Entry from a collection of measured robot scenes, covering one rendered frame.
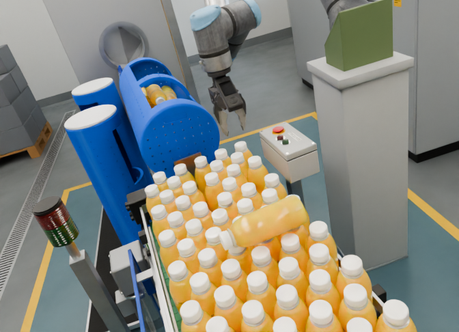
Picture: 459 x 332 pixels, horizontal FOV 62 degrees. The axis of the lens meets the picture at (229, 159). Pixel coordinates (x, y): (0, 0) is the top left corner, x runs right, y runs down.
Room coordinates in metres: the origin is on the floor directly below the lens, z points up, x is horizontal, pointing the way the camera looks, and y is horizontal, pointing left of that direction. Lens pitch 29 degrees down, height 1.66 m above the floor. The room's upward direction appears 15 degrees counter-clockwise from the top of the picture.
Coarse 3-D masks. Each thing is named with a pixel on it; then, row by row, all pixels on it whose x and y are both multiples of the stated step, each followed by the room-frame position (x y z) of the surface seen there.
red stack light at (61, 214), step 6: (60, 204) 0.73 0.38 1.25; (54, 210) 0.71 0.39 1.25; (60, 210) 0.71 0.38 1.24; (66, 210) 0.73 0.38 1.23; (36, 216) 0.70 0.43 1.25; (42, 216) 0.70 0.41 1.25; (48, 216) 0.70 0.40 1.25; (54, 216) 0.70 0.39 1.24; (60, 216) 0.71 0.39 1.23; (66, 216) 0.72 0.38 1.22; (42, 222) 0.70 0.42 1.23; (48, 222) 0.70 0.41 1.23; (54, 222) 0.70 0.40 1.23; (60, 222) 0.70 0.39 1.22; (42, 228) 0.70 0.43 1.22; (48, 228) 0.70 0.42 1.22; (54, 228) 0.70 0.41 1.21
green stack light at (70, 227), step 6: (66, 222) 0.71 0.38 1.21; (72, 222) 0.73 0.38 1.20; (60, 228) 0.70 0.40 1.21; (66, 228) 0.71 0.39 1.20; (72, 228) 0.72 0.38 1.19; (48, 234) 0.70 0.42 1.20; (54, 234) 0.70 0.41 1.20; (60, 234) 0.70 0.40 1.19; (66, 234) 0.70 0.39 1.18; (72, 234) 0.71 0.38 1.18; (78, 234) 0.72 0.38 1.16; (54, 240) 0.70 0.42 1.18; (60, 240) 0.70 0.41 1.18; (66, 240) 0.70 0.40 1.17; (72, 240) 0.71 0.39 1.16; (54, 246) 0.70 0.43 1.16; (60, 246) 0.70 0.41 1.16
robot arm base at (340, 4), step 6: (336, 0) 1.57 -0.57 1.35; (342, 0) 1.55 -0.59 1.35; (348, 0) 1.53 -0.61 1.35; (354, 0) 1.52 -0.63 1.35; (360, 0) 1.52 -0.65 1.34; (366, 0) 1.53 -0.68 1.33; (330, 6) 1.59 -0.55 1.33; (336, 6) 1.56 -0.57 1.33; (342, 6) 1.53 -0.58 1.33; (348, 6) 1.51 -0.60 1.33; (354, 6) 1.49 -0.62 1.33; (330, 12) 1.58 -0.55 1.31; (336, 12) 1.54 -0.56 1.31; (330, 18) 1.57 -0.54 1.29; (330, 24) 1.56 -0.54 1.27; (330, 30) 1.56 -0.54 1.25
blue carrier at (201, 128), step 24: (144, 72) 2.05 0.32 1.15; (168, 72) 2.07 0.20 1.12; (144, 96) 1.42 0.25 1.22; (144, 120) 1.23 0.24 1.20; (168, 120) 1.20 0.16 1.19; (192, 120) 1.22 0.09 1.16; (144, 144) 1.18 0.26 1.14; (168, 144) 1.20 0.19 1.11; (192, 144) 1.21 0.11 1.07; (216, 144) 1.23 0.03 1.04; (168, 168) 1.19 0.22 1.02
